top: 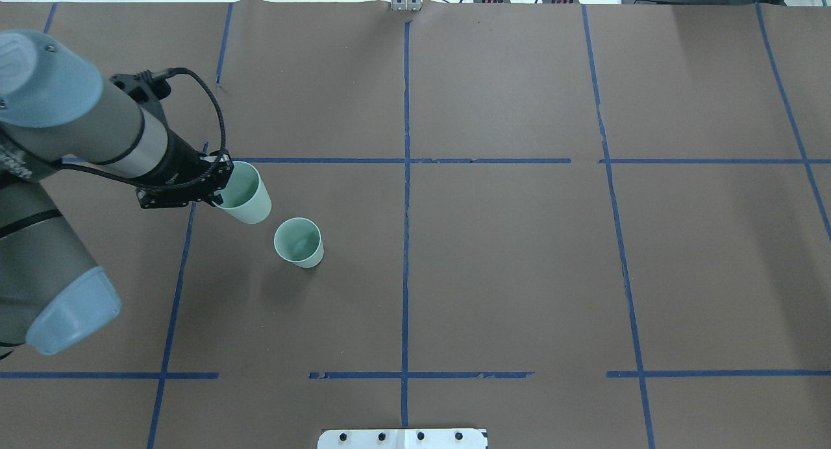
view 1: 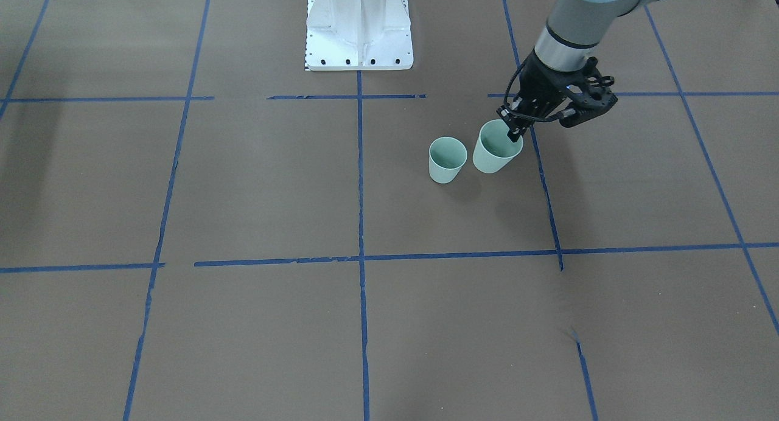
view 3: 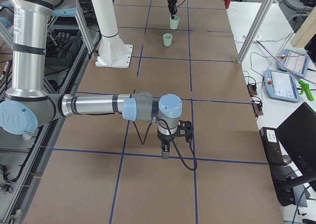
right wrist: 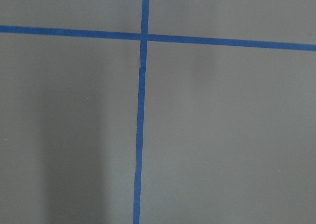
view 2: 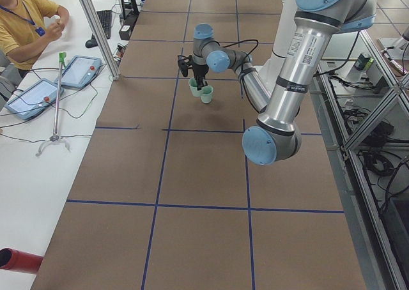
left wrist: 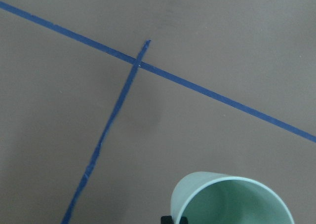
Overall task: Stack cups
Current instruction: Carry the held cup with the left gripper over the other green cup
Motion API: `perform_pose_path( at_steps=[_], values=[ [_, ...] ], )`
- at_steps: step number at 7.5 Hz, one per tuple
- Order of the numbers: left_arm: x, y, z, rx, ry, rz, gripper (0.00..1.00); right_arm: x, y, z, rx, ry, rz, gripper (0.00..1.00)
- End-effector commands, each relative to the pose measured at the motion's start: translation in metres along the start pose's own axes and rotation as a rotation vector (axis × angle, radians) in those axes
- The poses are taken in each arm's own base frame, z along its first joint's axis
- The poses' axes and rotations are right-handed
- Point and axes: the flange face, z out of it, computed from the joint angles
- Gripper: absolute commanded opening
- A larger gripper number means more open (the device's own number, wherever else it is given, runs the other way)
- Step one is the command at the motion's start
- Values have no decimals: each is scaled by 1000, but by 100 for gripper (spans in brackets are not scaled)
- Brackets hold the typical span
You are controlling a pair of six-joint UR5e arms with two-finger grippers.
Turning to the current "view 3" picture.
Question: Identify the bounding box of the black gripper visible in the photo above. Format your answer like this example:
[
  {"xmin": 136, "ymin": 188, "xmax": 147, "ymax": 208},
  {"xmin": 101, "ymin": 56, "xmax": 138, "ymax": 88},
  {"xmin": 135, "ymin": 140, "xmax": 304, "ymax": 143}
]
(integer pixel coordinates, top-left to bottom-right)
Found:
[
  {"xmin": 167, "ymin": 0, "xmax": 178, "ymax": 19},
  {"xmin": 158, "ymin": 132, "xmax": 176, "ymax": 159}
]

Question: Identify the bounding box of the green cup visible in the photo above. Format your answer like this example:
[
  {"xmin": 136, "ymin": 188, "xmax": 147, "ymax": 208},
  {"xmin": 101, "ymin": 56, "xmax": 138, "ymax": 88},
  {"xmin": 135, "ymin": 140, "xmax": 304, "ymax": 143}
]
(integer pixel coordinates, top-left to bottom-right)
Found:
[
  {"xmin": 163, "ymin": 33, "xmax": 173, "ymax": 47},
  {"xmin": 169, "ymin": 15, "xmax": 180, "ymax": 30}
]

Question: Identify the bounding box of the near orange circuit board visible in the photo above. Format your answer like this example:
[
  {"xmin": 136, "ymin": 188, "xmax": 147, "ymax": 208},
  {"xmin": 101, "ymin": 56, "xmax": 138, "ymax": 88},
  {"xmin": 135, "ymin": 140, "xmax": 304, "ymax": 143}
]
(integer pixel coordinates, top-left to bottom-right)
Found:
[{"xmin": 250, "ymin": 96, "xmax": 264, "ymax": 118}]

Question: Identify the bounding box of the orange circuit board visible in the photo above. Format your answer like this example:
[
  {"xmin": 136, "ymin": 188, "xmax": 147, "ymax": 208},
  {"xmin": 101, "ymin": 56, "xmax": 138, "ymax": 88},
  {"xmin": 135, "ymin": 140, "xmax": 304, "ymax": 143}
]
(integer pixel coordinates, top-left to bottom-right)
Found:
[
  {"xmin": 250, "ymin": 96, "xmax": 264, "ymax": 118},
  {"xmin": 245, "ymin": 76, "xmax": 258, "ymax": 97}
]

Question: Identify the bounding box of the black computer box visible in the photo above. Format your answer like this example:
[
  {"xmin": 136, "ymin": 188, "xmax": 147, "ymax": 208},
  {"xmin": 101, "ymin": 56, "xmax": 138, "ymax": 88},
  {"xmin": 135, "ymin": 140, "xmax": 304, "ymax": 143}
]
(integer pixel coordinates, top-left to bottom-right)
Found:
[{"xmin": 259, "ymin": 127, "xmax": 307, "ymax": 207}]

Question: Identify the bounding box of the far orange circuit board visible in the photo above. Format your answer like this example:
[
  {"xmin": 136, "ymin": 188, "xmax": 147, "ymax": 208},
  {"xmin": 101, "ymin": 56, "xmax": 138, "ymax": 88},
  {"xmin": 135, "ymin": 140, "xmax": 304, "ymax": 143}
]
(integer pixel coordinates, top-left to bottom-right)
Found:
[{"xmin": 245, "ymin": 76, "xmax": 258, "ymax": 97}]

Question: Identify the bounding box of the grey office chair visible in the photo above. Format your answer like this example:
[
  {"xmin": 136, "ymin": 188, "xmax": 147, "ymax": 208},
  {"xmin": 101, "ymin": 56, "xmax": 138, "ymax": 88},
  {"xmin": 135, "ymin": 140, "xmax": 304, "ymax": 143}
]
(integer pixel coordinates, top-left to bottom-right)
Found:
[{"xmin": 279, "ymin": 0, "xmax": 316, "ymax": 24}]

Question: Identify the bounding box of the near teach pendant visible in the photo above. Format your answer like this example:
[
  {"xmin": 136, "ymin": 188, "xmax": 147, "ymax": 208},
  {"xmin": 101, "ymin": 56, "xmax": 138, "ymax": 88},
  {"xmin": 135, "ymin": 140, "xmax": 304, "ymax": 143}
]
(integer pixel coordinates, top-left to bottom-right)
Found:
[{"xmin": 264, "ymin": 69, "xmax": 300, "ymax": 103}]

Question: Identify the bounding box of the teach pendant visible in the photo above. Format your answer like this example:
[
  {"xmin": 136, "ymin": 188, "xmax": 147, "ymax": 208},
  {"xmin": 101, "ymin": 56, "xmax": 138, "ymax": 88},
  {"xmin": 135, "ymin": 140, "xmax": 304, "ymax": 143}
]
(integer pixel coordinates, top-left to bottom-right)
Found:
[
  {"xmin": 264, "ymin": 69, "xmax": 300, "ymax": 103},
  {"xmin": 277, "ymin": 49, "xmax": 310, "ymax": 78}
]

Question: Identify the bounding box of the black monitor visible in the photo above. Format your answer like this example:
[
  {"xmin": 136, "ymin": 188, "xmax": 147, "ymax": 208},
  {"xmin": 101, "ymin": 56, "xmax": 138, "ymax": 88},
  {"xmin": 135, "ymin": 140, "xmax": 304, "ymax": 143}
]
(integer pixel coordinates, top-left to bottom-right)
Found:
[{"xmin": 276, "ymin": 102, "xmax": 316, "ymax": 190}]

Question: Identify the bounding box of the far teach pendant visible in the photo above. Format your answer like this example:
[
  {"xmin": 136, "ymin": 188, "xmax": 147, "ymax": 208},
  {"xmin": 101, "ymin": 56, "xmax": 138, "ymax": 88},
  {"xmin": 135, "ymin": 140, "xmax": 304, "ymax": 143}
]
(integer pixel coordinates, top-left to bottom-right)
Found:
[{"xmin": 277, "ymin": 49, "xmax": 310, "ymax": 78}]

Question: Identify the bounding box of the wooden plank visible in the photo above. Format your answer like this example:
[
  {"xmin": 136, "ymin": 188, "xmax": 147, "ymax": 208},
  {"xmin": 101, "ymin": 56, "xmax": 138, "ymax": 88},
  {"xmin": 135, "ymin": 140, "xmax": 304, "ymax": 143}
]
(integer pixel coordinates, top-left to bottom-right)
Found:
[{"xmin": 291, "ymin": 7, "xmax": 316, "ymax": 48}]

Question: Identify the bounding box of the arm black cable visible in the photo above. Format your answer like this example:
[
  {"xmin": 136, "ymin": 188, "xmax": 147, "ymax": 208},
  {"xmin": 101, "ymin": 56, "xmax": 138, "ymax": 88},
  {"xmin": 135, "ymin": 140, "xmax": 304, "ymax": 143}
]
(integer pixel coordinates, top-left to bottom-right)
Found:
[{"xmin": 132, "ymin": 117, "xmax": 198, "ymax": 171}]

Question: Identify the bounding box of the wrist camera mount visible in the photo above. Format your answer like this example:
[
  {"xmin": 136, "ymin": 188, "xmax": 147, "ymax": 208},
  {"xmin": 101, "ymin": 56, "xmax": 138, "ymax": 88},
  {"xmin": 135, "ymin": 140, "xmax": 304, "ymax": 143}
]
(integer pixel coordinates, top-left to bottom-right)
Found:
[{"xmin": 174, "ymin": 120, "xmax": 194, "ymax": 143}]

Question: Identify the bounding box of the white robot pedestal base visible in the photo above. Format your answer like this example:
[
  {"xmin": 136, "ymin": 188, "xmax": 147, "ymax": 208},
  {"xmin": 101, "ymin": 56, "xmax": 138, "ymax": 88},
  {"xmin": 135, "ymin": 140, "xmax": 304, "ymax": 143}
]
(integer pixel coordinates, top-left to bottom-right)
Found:
[{"xmin": 91, "ymin": 0, "xmax": 133, "ymax": 69}]

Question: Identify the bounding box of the aluminium frame post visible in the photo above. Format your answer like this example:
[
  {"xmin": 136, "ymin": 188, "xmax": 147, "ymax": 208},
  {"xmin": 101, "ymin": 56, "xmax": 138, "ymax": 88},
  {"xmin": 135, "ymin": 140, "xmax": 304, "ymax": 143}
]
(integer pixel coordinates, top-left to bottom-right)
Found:
[{"xmin": 237, "ymin": 0, "xmax": 274, "ymax": 64}]

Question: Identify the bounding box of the green handled grabber tool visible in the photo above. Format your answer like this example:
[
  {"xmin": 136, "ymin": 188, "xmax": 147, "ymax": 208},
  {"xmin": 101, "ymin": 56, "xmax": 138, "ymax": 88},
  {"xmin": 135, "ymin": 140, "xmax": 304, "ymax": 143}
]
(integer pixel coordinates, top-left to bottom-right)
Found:
[{"xmin": 254, "ymin": 38, "xmax": 315, "ymax": 102}]

